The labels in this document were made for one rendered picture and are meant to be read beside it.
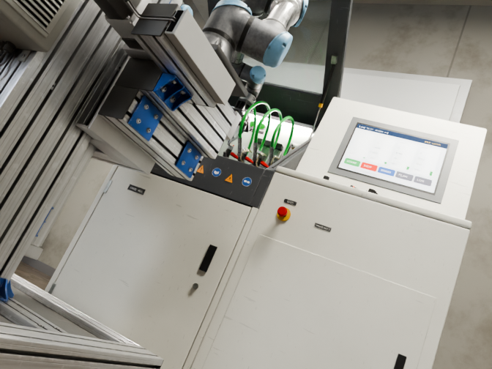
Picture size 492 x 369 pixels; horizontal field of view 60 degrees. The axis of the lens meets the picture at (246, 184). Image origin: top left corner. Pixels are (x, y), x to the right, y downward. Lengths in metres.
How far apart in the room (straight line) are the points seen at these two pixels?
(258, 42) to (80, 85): 0.53
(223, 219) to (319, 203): 0.37
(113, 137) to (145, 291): 0.69
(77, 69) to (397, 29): 3.38
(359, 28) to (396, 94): 0.88
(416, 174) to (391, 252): 0.50
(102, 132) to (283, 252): 0.75
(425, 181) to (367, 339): 0.74
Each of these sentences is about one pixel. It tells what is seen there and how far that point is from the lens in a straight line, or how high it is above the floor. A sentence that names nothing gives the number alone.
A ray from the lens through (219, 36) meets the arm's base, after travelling 1.33.
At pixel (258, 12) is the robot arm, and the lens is 1.82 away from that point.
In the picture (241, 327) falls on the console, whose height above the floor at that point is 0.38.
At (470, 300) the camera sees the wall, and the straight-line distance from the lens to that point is 3.09.
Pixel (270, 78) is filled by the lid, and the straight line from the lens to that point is 2.35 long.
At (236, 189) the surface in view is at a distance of 1.65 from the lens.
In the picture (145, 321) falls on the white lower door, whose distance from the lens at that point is 1.65.
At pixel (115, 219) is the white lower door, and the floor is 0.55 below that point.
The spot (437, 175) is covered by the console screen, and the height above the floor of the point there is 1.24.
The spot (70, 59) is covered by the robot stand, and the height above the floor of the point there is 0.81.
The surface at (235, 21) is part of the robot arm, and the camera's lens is 1.37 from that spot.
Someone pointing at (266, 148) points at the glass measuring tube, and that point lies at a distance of 2.28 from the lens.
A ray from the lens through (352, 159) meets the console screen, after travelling 1.92.
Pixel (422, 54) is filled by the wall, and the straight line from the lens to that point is 3.98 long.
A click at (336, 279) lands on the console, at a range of 1.48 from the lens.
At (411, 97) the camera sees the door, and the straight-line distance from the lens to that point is 3.66.
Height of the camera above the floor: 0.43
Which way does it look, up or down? 15 degrees up
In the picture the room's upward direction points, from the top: 24 degrees clockwise
